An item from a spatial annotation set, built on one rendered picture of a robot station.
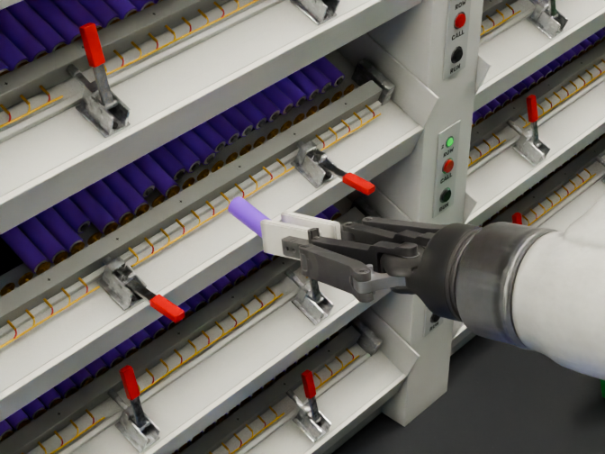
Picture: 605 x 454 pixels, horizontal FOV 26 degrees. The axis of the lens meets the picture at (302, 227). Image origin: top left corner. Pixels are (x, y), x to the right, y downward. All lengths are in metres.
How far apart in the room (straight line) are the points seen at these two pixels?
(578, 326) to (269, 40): 0.48
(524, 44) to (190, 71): 0.58
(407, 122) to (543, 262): 0.58
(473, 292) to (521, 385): 0.92
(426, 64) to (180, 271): 0.37
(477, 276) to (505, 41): 0.72
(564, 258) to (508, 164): 0.85
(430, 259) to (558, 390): 0.90
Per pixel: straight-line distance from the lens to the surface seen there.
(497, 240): 0.97
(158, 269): 1.27
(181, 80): 1.18
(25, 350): 1.20
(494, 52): 1.62
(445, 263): 0.99
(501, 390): 1.86
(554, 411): 1.85
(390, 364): 1.73
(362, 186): 1.34
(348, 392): 1.69
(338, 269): 1.04
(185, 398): 1.41
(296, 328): 1.49
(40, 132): 1.12
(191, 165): 1.34
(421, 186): 1.54
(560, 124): 1.86
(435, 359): 1.77
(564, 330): 0.91
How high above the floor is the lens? 1.29
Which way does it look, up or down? 37 degrees down
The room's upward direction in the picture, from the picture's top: straight up
